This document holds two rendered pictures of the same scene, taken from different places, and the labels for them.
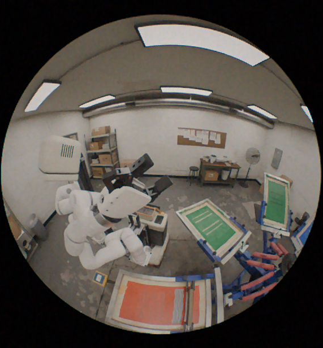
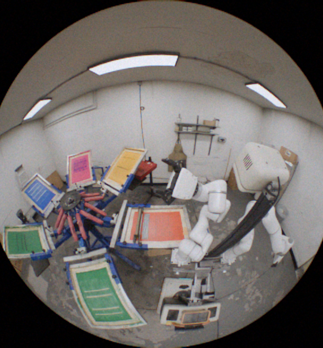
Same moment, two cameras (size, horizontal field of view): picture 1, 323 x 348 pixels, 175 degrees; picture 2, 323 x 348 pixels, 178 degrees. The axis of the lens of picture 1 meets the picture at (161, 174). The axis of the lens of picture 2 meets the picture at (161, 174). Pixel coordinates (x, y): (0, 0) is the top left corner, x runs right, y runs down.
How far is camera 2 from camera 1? 0.45 m
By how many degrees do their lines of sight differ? 121
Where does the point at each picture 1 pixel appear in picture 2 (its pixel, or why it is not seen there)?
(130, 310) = (174, 217)
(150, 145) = not seen: outside the picture
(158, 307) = (158, 224)
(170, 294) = (151, 234)
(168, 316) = (151, 218)
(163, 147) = not seen: outside the picture
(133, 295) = (176, 229)
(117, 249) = (196, 231)
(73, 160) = (245, 173)
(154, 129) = not seen: outside the picture
